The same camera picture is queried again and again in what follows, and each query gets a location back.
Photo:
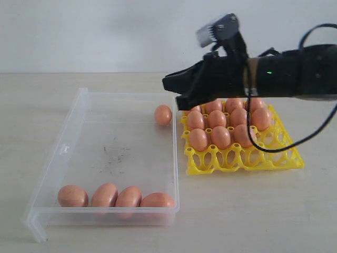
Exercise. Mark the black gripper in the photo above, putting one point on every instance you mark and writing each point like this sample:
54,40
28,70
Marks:
218,75

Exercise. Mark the brown egg packed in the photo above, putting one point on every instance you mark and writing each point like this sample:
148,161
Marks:
233,103
255,103
196,108
212,106

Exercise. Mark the brown egg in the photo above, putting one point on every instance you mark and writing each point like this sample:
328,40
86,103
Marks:
216,118
129,197
158,199
238,117
261,118
195,120
221,137
240,135
72,196
198,140
105,196
163,115

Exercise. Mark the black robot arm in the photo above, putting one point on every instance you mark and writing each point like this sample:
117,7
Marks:
308,73

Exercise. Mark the yellow plastic egg tray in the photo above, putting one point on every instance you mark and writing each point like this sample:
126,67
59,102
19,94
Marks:
250,159

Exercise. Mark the clear plastic bin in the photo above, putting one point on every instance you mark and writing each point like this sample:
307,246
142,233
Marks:
108,137

